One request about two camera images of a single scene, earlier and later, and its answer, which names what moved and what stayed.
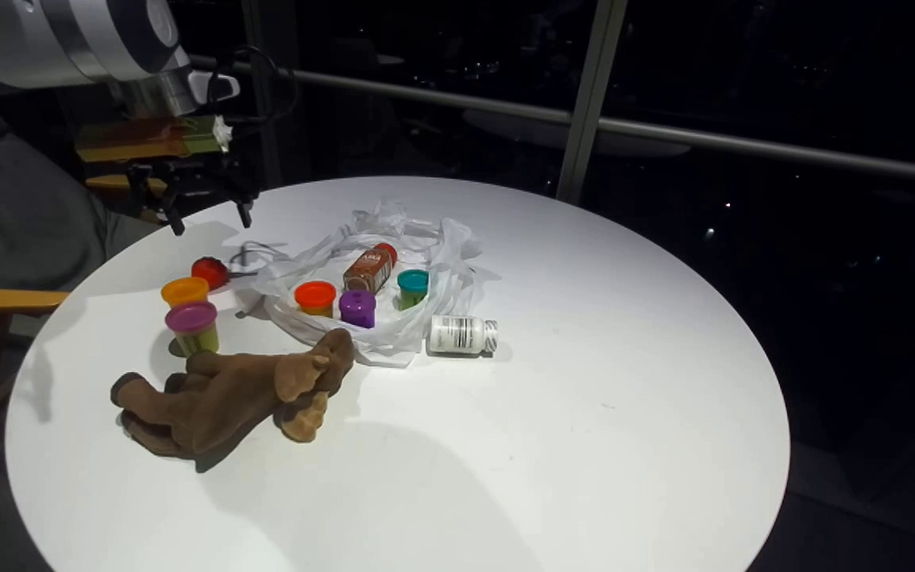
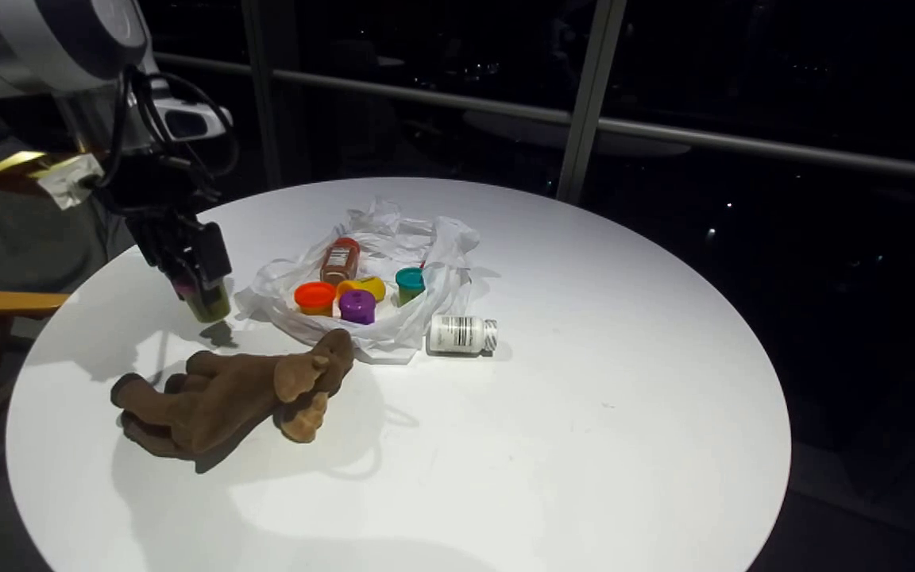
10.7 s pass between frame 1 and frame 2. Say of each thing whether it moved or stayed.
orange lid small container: stayed
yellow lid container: moved
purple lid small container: stayed
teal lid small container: stayed
